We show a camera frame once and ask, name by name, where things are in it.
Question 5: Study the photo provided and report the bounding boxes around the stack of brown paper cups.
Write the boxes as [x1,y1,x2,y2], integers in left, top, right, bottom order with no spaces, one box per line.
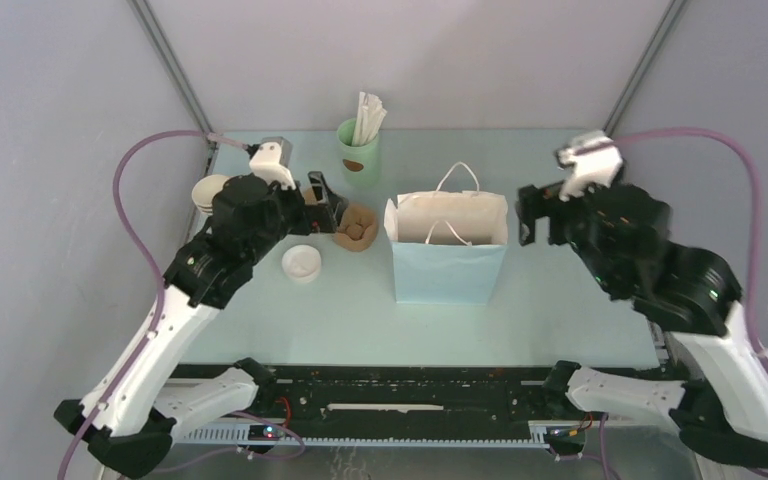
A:
[191,174,230,216]

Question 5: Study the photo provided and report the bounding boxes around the light blue paper bag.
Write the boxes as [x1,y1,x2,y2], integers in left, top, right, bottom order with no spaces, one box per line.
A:
[383,162,509,305]

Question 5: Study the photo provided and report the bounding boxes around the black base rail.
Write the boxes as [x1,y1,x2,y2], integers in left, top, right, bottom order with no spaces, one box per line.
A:
[171,360,670,445]

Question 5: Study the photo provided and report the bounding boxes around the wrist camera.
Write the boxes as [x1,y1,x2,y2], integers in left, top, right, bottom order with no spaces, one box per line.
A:
[248,137,296,190]
[555,130,624,202]

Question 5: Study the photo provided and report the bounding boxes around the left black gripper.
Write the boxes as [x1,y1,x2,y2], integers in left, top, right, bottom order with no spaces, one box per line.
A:
[248,170,349,262]

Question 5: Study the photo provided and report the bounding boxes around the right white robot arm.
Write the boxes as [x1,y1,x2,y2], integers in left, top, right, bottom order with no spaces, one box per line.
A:
[516,183,768,470]

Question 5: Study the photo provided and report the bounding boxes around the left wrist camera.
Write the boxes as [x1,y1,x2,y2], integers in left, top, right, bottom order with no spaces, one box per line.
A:
[248,137,296,190]

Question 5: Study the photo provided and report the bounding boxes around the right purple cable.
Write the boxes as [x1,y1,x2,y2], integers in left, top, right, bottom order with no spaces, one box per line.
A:
[599,127,768,480]

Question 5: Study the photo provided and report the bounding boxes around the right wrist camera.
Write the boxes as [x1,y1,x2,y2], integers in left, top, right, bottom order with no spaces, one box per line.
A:
[555,130,624,202]

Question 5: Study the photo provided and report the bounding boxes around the green cup holder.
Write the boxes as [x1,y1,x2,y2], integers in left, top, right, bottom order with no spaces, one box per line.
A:
[336,118,381,188]

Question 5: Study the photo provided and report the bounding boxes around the white wrapped straws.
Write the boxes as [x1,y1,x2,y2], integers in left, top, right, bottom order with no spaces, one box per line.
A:
[350,91,387,147]

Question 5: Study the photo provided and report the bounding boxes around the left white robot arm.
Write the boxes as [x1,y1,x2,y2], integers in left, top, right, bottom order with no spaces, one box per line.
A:
[54,171,349,479]

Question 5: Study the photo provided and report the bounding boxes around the stack of white lids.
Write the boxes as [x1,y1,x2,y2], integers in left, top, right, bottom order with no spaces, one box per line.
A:
[281,245,322,284]

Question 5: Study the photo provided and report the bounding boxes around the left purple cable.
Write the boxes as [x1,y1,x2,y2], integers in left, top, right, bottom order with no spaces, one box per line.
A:
[57,129,307,480]

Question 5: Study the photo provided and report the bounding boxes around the purple cable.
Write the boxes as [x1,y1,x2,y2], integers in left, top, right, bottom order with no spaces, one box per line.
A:
[57,129,307,480]
[599,127,768,480]

